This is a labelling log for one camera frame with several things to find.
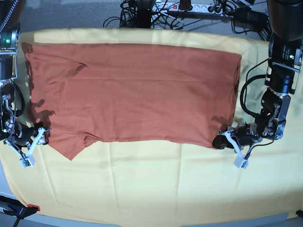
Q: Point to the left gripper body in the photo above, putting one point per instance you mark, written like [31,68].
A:
[245,134]

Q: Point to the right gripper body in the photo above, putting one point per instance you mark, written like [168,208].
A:
[19,134]

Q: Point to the orange T-shirt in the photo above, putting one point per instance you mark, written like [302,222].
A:
[130,92]

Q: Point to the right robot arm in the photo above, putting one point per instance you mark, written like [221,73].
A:
[12,102]

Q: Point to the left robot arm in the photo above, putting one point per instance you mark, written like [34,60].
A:
[285,56]

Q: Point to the black clamp with red tips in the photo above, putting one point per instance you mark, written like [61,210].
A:
[15,208]

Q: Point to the yellow table cloth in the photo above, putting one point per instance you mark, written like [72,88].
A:
[164,184]

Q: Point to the black clamp at right edge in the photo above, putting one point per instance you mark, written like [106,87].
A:
[299,213]

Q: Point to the black power adapter box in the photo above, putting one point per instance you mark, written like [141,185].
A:
[250,17]

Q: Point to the white power strip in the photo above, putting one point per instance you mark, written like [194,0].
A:
[194,9]

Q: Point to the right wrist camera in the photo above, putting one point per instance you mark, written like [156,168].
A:
[27,161]

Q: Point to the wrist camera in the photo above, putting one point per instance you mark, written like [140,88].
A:
[27,161]
[241,162]

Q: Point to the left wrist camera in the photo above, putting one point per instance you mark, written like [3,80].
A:
[241,162]

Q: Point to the black central stand post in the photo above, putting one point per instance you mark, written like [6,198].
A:
[143,18]

